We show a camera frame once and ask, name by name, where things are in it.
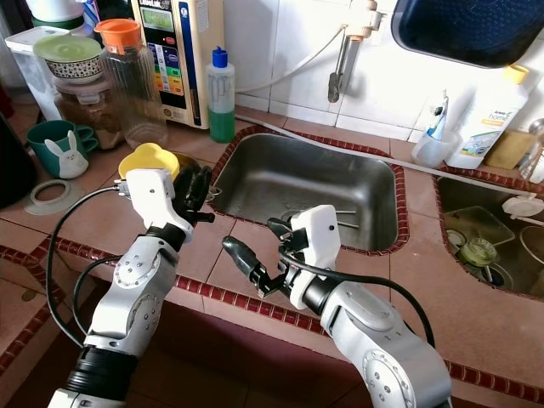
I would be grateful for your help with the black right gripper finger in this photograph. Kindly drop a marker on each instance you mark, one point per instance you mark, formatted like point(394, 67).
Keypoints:
point(280, 230)
point(246, 259)

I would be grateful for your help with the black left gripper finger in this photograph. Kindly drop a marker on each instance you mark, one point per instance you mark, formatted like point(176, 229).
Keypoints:
point(195, 187)

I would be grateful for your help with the steel bowl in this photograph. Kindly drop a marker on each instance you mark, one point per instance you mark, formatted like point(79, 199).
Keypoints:
point(184, 158)

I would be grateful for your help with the yellow plastic bowl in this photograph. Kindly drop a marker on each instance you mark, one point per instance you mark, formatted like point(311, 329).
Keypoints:
point(144, 157)

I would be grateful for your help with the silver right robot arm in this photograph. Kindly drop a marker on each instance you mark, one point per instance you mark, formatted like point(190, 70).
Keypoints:
point(382, 348)

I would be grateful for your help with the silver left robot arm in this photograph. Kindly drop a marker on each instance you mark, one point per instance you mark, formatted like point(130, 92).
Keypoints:
point(144, 280)

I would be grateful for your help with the large steel sink basin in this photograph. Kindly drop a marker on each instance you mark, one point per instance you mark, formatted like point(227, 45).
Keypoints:
point(306, 174)

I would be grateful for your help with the green dish soap bottle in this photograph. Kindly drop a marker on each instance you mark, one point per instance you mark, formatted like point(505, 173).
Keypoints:
point(221, 123)

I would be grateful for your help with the clear pitcher orange lid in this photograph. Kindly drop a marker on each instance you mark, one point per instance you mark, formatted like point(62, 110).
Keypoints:
point(136, 93)

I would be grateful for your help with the glass jar brown contents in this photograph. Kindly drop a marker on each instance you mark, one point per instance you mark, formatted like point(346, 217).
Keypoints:
point(85, 119)

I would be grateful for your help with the cream water ionizer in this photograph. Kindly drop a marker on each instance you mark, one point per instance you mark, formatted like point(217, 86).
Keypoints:
point(204, 51)

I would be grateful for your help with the teal rabbit mug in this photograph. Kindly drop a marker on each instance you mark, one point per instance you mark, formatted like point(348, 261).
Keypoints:
point(47, 144)

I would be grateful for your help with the clear toothbrush cup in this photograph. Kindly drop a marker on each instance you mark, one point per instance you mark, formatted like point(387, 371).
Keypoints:
point(433, 153)

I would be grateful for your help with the black appliance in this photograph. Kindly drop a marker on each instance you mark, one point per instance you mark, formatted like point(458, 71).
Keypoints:
point(13, 170)

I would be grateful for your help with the patterned bowl green lid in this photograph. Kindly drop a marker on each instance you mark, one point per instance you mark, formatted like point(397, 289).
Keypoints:
point(68, 49)

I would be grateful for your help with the small steel sink basin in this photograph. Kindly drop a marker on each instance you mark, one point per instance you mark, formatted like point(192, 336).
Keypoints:
point(467, 204)

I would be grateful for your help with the toothbrush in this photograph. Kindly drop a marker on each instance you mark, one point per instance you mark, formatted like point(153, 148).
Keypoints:
point(440, 110)

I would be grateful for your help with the white plastic container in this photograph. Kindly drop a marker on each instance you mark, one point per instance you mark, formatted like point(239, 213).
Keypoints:
point(27, 76)

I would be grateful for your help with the white jar green band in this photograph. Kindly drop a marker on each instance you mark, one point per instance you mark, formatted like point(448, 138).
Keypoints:
point(55, 8)

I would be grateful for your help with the white detergent bottle yellow cap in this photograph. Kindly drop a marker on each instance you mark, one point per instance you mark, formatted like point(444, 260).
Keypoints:
point(484, 119)

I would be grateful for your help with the yellow sponge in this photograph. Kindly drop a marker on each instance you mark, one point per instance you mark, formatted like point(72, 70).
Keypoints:
point(510, 149)

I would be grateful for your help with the dark blue basin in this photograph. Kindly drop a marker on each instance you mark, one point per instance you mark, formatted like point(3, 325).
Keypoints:
point(467, 30)

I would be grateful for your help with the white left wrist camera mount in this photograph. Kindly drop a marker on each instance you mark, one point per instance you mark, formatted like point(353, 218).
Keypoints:
point(157, 195)

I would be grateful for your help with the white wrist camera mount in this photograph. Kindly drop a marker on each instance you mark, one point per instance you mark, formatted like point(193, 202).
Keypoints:
point(157, 195)
point(319, 234)

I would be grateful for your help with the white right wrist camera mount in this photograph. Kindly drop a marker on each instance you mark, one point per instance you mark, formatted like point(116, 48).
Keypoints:
point(319, 234)

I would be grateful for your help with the wall tap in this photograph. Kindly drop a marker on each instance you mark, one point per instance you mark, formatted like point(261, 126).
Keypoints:
point(340, 81)

